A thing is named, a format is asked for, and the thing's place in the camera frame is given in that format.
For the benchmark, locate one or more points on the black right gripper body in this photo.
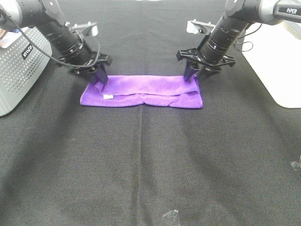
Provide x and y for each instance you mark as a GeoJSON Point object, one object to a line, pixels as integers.
{"type": "Point", "coordinates": [192, 55]}

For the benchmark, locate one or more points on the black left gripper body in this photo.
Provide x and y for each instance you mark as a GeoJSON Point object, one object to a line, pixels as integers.
{"type": "Point", "coordinates": [97, 61]}

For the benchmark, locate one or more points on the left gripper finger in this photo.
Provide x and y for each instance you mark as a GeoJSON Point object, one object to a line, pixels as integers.
{"type": "Point", "coordinates": [89, 77]}
{"type": "Point", "coordinates": [101, 74]}

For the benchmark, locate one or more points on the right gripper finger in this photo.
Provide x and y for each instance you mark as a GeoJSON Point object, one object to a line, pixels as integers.
{"type": "Point", "coordinates": [190, 69]}
{"type": "Point", "coordinates": [206, 72]}

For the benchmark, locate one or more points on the purple microfiber towel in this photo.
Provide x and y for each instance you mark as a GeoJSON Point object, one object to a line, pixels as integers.
{"type": "Point", "coordinates": [131, 90]}

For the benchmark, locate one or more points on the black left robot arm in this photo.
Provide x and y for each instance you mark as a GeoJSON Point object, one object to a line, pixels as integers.
{"type": "Point", "coordinates": [69, 41]}

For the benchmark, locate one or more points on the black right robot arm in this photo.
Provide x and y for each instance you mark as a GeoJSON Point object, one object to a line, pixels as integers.
{"type": "Point", "coordinates": [238, 16]}

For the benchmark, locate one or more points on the grey perforated plastic basket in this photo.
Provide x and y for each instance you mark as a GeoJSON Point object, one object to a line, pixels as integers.
{"type": "Point", "coordinates": [21, 64]}

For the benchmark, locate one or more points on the white plastic storage box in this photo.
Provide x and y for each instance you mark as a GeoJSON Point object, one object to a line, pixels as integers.
{"type": "Point", "coordinates": [274, 53]}

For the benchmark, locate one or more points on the blue cloth in basket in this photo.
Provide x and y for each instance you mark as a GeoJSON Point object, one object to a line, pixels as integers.
{"type": "Point", "coordinates": [14, 30]}

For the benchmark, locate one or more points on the black table cover cloth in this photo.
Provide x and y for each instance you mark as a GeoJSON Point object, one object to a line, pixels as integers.
{"type": "Point", "coordinates": [227, 164]}

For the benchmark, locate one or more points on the clear tape piece right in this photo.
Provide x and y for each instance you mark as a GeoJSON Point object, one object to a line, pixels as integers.
{"type": "Point", "coordinates": [296, 165]}

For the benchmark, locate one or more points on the clear tape piece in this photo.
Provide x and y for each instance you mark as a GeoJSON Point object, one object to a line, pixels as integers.
{"type": "Point", "coordinates": [296, 165]}
{"type": "Point", "coordinates": [171, 217]}

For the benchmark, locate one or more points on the clear tape piece front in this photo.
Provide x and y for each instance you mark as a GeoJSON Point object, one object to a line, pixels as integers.
{"type": "Point", "coordinates": [171, 217]}

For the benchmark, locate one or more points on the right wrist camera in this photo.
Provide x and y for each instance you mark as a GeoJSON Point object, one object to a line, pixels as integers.
{"type": "Point", "coordinates": [195, 27]}

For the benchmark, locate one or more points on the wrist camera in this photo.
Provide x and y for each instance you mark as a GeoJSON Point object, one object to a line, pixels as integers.
{"type": "Point", "coordinates": [195, 27]}
{"type": "Point", "coordinates": [88, 29]}

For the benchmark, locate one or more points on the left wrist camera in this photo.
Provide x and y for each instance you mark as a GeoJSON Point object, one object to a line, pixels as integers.
{"type": "Point", "coordinates": [88, 29]}

